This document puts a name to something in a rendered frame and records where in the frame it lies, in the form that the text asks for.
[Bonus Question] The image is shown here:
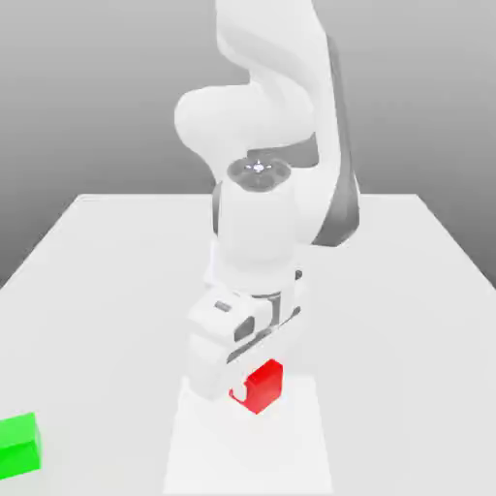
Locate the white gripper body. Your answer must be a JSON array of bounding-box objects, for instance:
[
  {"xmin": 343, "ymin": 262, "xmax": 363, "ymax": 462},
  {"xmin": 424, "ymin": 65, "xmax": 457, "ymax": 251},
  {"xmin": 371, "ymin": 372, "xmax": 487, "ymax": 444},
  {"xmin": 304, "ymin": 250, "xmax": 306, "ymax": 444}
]
[{"xmin": 187, "ymin": 304, "xmax": 308, "ymax": 403}]

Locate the small green cube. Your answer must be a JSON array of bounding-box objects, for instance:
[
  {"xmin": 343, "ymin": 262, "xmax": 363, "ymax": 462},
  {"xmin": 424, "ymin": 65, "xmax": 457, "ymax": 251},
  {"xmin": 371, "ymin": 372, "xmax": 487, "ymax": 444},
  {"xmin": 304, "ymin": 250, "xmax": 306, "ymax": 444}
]
[{"xmin": 0, "ymin": 411, "xmax": 43, "ymax": 484}]

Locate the small red cube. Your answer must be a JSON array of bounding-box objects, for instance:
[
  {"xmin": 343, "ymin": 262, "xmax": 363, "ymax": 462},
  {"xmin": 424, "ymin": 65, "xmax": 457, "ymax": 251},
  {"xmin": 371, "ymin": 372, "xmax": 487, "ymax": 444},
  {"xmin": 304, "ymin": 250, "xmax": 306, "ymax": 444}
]
[{"xmin": 228, "ymin": 357, "xmax": 285, "ymax": 416}]

